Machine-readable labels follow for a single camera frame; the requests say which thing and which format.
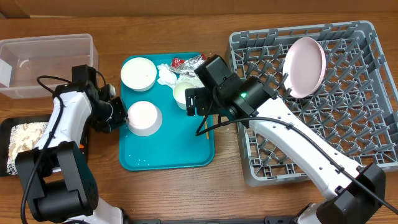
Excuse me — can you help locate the white bowl with rice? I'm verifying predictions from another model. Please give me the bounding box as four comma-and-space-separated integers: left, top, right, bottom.
127, 101, 163, 136

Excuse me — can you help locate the white bowl with peanuts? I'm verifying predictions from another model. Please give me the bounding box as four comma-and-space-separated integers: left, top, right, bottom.
121, 57, 157, 91

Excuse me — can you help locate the white round plate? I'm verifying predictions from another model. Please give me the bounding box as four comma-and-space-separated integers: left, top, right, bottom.
282, 37, 326, 98

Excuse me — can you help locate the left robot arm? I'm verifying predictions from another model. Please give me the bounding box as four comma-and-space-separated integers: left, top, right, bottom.
16, 65, 131, 223

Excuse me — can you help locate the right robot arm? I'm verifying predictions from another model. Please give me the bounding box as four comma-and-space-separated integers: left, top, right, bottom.
185, 55, 386, 224

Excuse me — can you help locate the black rectangular waste tray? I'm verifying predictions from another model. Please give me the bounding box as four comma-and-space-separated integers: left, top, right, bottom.
0, 114, 91, 177

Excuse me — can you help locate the grey plastic dishwasher rack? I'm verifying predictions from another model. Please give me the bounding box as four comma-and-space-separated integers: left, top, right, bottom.
226, 21, 397, 172

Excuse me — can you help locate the white paper cup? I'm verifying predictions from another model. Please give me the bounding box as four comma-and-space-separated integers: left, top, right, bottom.
173, 81, 195, 110

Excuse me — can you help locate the crumpled silver foil wrapper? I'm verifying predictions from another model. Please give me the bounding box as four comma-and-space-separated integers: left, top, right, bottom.
169, 54, 206, 76

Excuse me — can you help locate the crumpled white napkin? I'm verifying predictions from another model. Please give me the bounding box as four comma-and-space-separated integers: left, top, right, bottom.
157, 63, 204, 88

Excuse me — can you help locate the teal plastic serving tray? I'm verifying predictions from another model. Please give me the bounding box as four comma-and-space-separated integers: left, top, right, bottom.
119, 52, 216, 172

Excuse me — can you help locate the clear plastic storage bin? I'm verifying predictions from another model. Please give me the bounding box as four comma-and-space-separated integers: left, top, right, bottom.
1, 34, 99, 99

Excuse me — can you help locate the pile of rice and peanuts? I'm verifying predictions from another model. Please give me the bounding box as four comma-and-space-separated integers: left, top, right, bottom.
6, 122, 48, 175

